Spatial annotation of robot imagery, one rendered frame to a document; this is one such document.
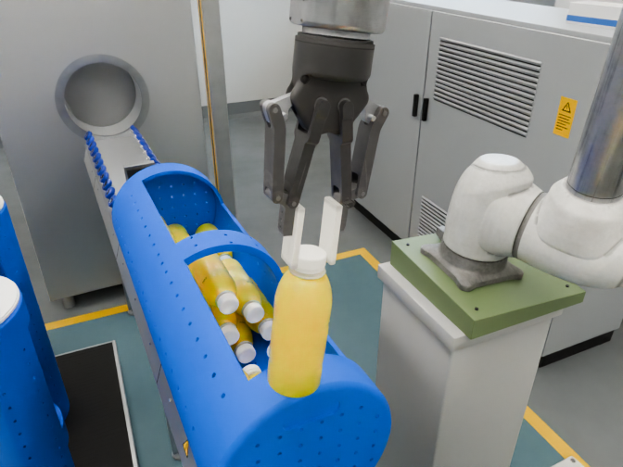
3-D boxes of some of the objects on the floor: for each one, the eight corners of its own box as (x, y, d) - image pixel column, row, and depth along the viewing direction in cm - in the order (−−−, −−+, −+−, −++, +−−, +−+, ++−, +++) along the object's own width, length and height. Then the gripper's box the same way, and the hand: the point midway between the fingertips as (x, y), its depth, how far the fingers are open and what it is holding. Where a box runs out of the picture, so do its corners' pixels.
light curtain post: (243, 346, 257) (209, -49, 173) (247, 353, 252) (215, -48, 168) (231, 349, 254) (191, -49, 171) (235, 358, 250) (197, -48, 166)
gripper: (388, 37, 55) (356, 241, 65) (236, 21, 48) (224, 254, 57) (432, 44, 49) (389, 268, 59) (266, 28, 42) (247, 286, 51)
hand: (311, 233), depth 57 cm, fingers closed on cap, 4 cm apart
